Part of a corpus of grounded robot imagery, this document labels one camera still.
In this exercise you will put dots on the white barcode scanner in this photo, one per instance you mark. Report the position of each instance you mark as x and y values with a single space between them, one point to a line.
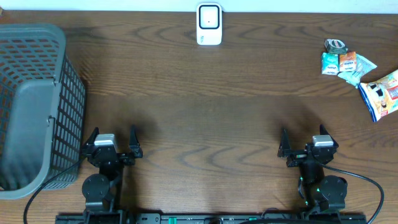
209 20

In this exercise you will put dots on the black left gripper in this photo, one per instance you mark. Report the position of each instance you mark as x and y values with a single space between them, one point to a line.
137 152

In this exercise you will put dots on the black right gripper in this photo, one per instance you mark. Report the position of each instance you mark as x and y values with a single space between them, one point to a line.
297 155

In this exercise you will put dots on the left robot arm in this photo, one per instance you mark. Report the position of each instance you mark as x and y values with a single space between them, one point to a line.
102 191

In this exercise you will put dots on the grey plastic shopping basket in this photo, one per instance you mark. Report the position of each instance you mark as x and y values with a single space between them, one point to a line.
42 110

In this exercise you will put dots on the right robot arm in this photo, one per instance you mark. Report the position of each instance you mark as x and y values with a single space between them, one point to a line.
323 194

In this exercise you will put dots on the cream snack bag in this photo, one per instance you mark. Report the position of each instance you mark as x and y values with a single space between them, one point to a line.
380 96

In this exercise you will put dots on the orange snack packet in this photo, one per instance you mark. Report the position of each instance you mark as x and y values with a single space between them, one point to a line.
347 62

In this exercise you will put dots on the teal small snack packet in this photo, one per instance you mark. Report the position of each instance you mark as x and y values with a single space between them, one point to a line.
363 67

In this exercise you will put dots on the round black white container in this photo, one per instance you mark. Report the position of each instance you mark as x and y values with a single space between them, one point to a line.
335 46

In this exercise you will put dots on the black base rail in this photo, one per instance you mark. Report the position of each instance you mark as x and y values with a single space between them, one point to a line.
155 218

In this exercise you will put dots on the teal gum box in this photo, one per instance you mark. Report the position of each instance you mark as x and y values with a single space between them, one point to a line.
330 64

